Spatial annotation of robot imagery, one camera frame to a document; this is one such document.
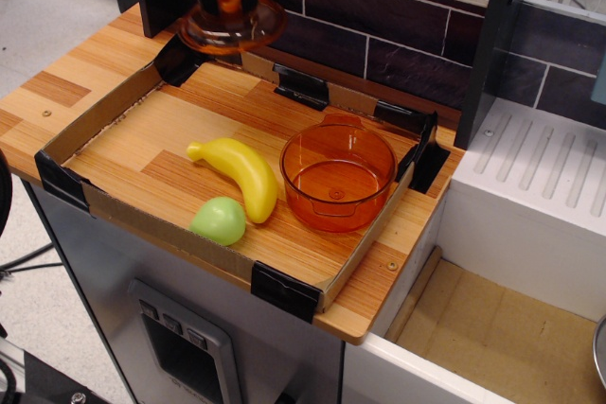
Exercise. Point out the orange transparent pot lid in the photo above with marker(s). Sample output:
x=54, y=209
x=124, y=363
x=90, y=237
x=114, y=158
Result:
x=232, y=30

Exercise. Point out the orange transparent plastic pot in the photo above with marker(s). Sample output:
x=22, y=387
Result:
x=337, y=174

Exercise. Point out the yellow toy banana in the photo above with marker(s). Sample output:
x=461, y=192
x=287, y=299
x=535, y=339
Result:
x=246, y=167

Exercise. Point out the cardboard fence with black tape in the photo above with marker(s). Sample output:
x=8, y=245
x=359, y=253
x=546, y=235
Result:
x=124, y=160

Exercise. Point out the green toy pear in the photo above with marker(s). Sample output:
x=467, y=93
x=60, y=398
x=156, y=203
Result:
x=221, y=220

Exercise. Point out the grey toy dishwasher front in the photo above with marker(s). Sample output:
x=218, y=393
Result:
x=179, y=334

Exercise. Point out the white dish drainer sink unit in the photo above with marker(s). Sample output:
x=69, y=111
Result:
x=504, y=293

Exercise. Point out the metal bowl edge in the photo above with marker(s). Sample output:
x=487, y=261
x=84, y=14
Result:
x=599, y=349

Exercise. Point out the dark grey vertical post right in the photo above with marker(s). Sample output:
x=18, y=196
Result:
x=487, y=69

